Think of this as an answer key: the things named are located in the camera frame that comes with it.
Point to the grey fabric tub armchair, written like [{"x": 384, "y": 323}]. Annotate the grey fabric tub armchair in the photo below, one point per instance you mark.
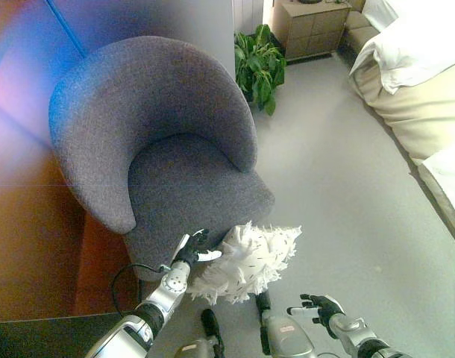
[{"x": 164, "y": 138}]

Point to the bed with white bedding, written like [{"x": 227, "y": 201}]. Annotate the bed with white bedding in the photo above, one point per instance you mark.
[{"x": 417, "y": 108}]

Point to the white fringed pillow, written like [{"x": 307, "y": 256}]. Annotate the white fringed pillow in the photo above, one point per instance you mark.
[{"x": 246, "y": 261}]

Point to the white pillow on bed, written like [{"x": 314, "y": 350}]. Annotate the white pillow on bed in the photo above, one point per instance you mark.
[{"x": 410, "y": 56}]

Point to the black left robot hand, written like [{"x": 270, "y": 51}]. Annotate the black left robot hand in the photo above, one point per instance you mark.
[{"x": 193, "y": 249}]

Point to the green potted plant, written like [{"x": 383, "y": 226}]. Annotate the green potted plant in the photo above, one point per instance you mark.
[{"x": 259, "y": 61}]

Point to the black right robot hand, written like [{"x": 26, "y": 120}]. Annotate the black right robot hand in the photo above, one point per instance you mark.
[{"x": 326, "y": 309}]

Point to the silver left robot leg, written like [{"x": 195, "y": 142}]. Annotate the silver left robot leg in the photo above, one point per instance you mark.
[{"x": 207, "y": 337}]

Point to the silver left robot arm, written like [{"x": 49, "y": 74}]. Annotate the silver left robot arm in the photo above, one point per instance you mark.
[{"x": 153, "y": 309}]

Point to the beige wooden nightstand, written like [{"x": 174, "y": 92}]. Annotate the beige wooden nightstand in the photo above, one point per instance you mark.
[{"x": 311, "y": 28}]

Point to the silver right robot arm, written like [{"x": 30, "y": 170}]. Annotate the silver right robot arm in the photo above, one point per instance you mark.
[{"x": 361, "y": 337}]

